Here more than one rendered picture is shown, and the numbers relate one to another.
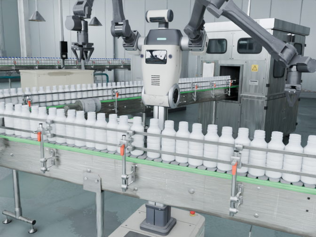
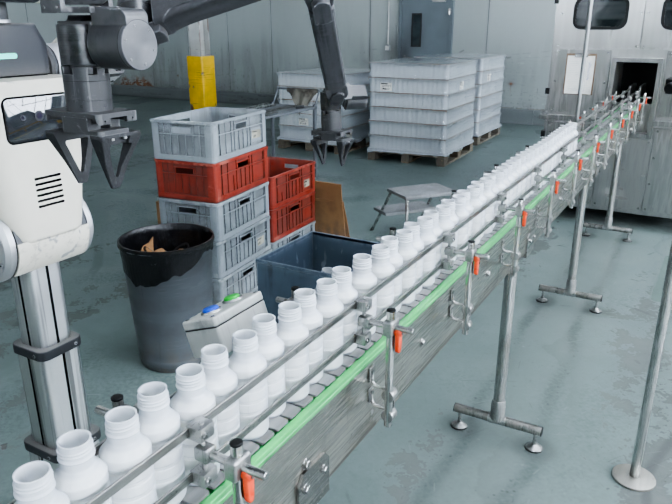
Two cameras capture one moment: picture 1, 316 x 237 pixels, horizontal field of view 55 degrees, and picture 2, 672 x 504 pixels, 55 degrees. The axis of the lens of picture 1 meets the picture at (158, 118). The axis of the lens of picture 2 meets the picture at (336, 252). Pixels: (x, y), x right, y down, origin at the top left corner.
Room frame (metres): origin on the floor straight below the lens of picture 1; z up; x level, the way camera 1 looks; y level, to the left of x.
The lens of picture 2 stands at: (1.20, 1.20, 1.59)
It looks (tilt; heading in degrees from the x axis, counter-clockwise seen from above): 19 degrees down; 275
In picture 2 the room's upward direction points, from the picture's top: straight up
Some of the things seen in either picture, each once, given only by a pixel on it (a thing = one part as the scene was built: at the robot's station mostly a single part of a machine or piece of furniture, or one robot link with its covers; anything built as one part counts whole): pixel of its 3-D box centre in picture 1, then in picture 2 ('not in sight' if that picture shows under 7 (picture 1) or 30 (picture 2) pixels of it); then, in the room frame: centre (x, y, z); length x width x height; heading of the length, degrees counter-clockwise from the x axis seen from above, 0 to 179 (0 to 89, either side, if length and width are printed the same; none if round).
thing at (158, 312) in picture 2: not in sight; (172, 298); (2.27, -1.64, 0.32); 0.45 x 0.45 x 0.64
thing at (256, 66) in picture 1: (250, 83); not in sight; (5.44, -1.65, 1.00); 1.60 x 1.30 x 2.00; 138
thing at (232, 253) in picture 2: not in sight; (219, 241); (2.26, -2.48, 0.33); 0.61 x 0.41 x 0.22; 72
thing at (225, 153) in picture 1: (225, 148); (423, 251); (1.12, -0.26, 1.08); 0.06 x 0.06 x 0.17
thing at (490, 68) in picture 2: not in sight; (458, 96); (0.28, -8.66, 0.59); 1.25 x 1.03 x 1.17; 67
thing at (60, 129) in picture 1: (61, 125); (194, 423); (1.46, 0.48, 1.08); 0.06 x 0.06 x 0.17
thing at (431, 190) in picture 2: not in sight; (413, 212); (1.03, -3.71, 0.21); 0.61 x 0.47 x 0.41; 119
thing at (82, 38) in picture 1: (82, 38); (88, 94); (1.59, 0.39, 1.51); 0.10 x 0.07 x 0.07; 156
